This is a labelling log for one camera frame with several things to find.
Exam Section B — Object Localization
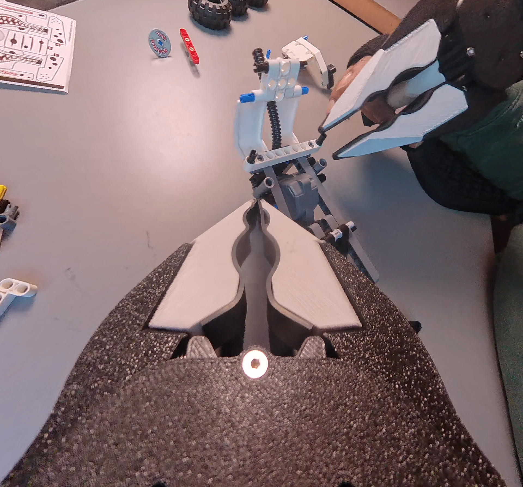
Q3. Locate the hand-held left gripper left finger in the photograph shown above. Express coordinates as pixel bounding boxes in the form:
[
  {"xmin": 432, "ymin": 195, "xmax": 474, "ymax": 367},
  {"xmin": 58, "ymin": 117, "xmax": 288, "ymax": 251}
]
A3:
[{"xmin": 149, "ymin": 201, "xmax": 263, "ymax": 333}]

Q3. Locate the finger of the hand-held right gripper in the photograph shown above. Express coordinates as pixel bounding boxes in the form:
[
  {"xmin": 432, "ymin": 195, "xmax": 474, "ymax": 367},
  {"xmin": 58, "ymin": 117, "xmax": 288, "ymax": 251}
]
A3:
[
  {"xmin": 333, "ymin": 83, "xmax": 471, "ymax": 162},
  {"xmin": 319, "ymin": 18, "xmax": 443, "ymax": 134}
]

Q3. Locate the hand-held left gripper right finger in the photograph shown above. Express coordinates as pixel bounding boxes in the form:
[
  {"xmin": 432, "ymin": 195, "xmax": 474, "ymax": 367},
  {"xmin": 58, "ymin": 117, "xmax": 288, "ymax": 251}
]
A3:
[{"xmin": 258, "ymin": 205, "xmax": 363, "ymax": 334}]

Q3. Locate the toy brick model car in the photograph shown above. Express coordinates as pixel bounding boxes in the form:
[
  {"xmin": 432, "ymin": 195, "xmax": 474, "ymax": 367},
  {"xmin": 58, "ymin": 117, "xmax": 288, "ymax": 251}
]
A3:
[{"xmin": 234, "ymin": 46, "xmax": 381, "ymax": 285}]

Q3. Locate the person's right hand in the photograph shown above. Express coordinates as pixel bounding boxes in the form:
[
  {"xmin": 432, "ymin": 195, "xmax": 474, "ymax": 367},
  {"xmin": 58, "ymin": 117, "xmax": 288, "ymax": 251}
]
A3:
[{"xmin": 326, "ymin": 56, "xmax": 401, "ymax": 126}]

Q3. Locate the white grey brick part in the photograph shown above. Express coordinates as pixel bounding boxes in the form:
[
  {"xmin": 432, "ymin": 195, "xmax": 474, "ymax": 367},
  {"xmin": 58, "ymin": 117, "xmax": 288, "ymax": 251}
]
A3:
[{"xmin": 282, "ymin": 35, "xmax": 338, "ymax": 90}]

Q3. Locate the white angled brick piece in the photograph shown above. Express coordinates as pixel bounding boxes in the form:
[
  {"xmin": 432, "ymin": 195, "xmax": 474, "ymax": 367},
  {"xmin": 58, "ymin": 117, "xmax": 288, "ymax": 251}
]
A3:
[{"xmin": 0, "ymin": 277, "xmax": 39, "ymax": 318}]

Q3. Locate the person's green sweatshirt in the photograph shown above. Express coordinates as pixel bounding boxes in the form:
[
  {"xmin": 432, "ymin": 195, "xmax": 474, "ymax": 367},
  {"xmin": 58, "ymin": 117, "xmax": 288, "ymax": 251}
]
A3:
[{"xmin": 491, "ymin": 218, "xmax": 523, "ymax": 424}]

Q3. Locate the red brick beam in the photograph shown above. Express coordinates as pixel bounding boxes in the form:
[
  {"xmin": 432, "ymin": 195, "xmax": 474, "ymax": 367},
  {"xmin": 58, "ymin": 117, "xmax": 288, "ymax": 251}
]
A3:
[{"xmin": 178, "ymin": 26, "xmax": 202, "ymax": 66}]

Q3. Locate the pile of small brick pieces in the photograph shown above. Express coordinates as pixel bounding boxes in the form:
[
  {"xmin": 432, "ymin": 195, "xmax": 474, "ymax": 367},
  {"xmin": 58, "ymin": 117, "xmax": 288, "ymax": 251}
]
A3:
[{"xmin": 0, "ymin": 182, "xmax": 22, "ymax": 247}]

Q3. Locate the round grey disc piece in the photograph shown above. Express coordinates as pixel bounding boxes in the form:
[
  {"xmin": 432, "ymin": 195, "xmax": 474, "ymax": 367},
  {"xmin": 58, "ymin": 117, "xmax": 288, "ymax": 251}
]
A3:
[{"xmin": 147, "ymin": 28, "xmax": 174, "ymax": 59}]

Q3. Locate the sticker sheet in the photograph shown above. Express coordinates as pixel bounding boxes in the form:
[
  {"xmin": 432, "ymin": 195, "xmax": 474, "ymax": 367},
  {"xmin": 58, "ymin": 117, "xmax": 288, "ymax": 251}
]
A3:
[{"xmin": 0, "ymin": 0, "xmax": 77, "ymax": 95}]

